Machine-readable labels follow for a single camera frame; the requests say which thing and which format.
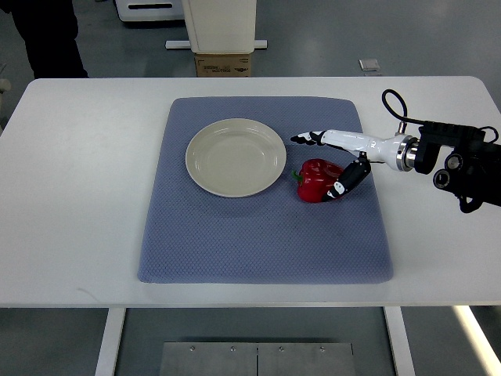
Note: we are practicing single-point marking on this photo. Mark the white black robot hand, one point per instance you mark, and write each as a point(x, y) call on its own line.
point(366, 149)

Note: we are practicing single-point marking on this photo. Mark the red bell pepper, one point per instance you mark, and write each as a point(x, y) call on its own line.
point(315, 179)

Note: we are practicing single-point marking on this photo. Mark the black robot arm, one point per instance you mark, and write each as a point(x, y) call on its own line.
point(465, 160)

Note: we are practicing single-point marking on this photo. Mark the cream round plate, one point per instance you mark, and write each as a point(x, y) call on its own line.
point(235, 157)

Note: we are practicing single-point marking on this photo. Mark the metal floor plate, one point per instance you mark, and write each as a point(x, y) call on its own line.
point(254, 358)

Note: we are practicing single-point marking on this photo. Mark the small grey floor square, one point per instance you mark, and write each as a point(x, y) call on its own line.
point(369, 65)

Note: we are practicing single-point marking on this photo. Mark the white table foot bar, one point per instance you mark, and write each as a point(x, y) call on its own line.
point(258, 44)

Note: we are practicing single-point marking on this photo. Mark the cardboard box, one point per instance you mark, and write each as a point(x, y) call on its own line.
point(223, 65)

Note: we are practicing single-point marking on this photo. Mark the white cabinet column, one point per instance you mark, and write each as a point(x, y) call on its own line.
point(220, 26)

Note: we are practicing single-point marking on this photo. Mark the white appliance with slot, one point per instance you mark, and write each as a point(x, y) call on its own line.
point(149, 10)

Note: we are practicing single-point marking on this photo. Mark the white table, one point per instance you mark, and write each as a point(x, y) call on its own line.
point(78, 160)

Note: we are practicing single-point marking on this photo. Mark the person in black trousers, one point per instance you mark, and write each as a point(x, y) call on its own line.
point(49, 30)

